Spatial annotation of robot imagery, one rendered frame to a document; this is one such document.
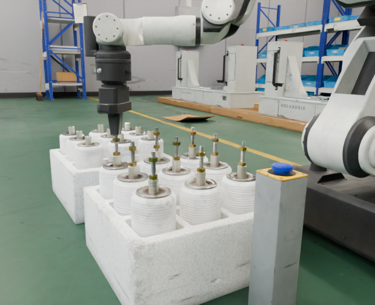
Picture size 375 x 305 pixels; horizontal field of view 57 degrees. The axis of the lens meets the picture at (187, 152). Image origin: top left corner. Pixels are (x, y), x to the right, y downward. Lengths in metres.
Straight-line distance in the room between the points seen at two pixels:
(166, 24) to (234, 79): 3.31
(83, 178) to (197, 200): 0.52
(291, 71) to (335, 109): 2.72
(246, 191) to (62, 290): 0.49
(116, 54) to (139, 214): 0.39
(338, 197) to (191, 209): 0.43
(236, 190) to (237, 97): 3.39
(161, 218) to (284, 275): 0.27
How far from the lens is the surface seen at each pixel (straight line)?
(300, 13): 9.90
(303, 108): 3.25
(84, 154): 1.21
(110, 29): 0.86
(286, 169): 0.68
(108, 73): 0.88
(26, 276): 1.00
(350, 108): 0.89
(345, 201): 1.01
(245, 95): 4.25
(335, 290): 0.96
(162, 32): 0.88
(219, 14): 0.86
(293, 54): 3.71
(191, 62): 5.41
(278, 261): 0.72
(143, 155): 1.30
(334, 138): 0.86
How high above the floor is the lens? 0.50
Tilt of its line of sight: 13 degrees down
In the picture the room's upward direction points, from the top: 1 degrees clockwise
